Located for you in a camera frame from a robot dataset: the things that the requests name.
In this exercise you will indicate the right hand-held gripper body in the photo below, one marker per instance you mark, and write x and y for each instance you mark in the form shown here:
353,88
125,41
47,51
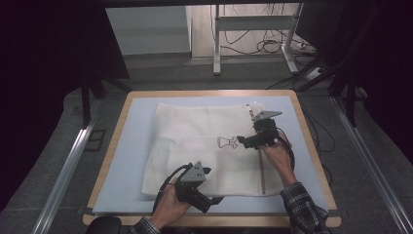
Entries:
264,130

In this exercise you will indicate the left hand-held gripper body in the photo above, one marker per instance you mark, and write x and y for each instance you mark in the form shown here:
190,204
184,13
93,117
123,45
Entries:
193,187

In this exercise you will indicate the white mesh laundry bag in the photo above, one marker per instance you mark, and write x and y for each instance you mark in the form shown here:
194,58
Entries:
188,130

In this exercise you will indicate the person's right hand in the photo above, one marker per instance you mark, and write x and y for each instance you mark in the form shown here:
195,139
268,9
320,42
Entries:
279,157

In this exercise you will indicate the person's left hand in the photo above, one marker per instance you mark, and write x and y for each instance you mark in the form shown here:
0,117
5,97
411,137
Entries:
168,208

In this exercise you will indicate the wooden table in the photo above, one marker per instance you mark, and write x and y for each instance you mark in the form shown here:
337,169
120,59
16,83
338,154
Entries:
207,93

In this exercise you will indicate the white power strip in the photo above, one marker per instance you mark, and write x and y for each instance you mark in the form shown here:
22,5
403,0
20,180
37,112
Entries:
314,73

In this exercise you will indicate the black metal stand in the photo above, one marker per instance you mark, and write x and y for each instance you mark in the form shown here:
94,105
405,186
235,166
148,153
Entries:
350,104
86,100

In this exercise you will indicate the dark rounded object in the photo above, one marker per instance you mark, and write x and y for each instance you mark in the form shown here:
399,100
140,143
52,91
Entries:
104,225

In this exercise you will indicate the grey cabinet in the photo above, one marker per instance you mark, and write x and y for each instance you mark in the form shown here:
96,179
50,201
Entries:
149,31

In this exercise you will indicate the black curtain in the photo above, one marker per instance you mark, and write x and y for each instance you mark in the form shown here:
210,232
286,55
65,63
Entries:
386,65
42,81

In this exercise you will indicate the white metal desk frame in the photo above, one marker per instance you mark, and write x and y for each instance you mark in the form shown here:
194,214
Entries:
217,42

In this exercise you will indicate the aluminium floor rail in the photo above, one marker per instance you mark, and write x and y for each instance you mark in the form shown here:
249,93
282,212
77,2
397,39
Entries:
61,182
370,162

